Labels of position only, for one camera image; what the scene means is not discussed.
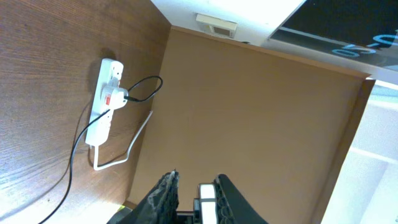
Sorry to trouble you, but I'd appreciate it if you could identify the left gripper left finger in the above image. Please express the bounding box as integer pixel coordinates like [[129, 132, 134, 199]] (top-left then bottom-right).
[[118, 170, 179, 224]]

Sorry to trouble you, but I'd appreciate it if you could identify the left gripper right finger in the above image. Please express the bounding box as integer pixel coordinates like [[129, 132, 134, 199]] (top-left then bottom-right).
[[214, 174, 267, 224]]

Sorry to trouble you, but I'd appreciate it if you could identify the black USB charging cable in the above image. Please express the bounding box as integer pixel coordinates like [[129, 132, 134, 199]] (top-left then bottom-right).
[[37, 75, 164, 224]]

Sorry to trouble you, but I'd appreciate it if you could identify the white USB charger plug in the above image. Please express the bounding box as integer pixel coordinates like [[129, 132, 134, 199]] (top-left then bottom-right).
[[100, 85, 128, 110]]

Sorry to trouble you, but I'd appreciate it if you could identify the white power strip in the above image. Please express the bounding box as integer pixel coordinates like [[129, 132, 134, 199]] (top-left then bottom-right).
[[85, 58, 124, 146]]

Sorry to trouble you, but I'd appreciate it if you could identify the white power strip cord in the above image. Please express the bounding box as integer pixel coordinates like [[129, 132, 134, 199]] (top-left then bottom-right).
[[93, 110, 154, 172]]

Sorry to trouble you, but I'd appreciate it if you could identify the white wall air vent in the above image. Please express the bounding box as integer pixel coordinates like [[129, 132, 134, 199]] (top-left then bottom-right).
[[195, 14, 238, 39]]

